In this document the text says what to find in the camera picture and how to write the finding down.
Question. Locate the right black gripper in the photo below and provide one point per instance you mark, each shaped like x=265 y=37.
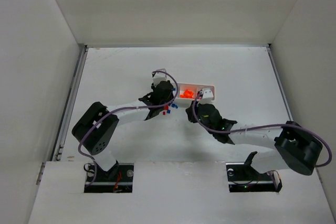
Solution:
x=199 y=109

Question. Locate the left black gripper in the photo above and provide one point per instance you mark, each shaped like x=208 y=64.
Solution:
x=165 y=94

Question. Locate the orange round lego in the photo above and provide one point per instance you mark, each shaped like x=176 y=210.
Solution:
x=187 y=94

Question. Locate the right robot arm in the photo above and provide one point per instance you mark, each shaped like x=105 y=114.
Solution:
x=289 y=147

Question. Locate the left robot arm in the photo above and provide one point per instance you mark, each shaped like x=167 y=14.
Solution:
x=96 y=127

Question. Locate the red lego piece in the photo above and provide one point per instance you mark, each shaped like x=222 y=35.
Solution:
x=165 y=109

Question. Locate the white three-compartment tray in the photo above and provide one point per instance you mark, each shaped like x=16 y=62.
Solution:
x=195 y=88

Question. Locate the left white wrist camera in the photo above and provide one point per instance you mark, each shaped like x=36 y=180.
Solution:
x=159 y=76

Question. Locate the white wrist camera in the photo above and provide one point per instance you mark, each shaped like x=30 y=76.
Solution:
x=206 y=96
x=159 y=76

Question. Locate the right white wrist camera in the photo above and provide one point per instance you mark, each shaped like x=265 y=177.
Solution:
x=206 y=96

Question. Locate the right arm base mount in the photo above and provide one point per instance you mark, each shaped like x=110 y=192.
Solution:
x=242 y=178

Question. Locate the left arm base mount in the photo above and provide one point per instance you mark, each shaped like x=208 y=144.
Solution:
x=119 y=181

